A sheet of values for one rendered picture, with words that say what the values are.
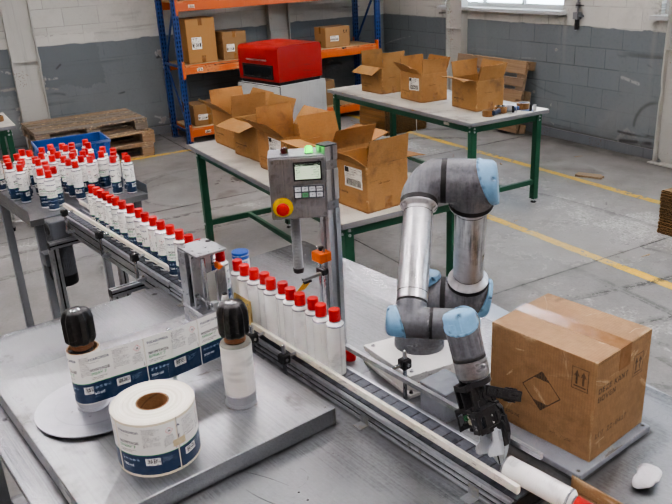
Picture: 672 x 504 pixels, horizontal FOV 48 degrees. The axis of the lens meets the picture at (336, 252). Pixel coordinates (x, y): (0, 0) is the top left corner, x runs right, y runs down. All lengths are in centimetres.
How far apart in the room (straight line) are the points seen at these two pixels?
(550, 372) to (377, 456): 47
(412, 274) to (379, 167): 201
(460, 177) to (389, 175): 194
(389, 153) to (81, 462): 234
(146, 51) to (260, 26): 156
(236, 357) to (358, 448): 39
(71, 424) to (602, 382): 133
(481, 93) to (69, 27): 518
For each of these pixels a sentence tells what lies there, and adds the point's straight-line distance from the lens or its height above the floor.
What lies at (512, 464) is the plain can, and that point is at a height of 93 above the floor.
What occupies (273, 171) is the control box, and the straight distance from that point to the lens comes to 216.
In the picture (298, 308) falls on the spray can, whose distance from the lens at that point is 220.
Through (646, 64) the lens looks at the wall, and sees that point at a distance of 794.
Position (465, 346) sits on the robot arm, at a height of 120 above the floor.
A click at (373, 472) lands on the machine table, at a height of 83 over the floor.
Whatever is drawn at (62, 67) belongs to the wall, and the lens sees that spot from 955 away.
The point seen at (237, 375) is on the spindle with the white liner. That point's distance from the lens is 202.
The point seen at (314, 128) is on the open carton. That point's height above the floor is 107.
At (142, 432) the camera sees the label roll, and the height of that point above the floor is 101.
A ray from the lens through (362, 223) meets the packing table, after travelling 372.
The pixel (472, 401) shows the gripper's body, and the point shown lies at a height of 108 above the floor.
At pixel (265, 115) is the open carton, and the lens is 476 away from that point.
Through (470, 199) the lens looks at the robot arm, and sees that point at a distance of 193.
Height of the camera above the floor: 200
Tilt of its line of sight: 22 degrees down
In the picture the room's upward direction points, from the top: 3 degrees counter-clockwise
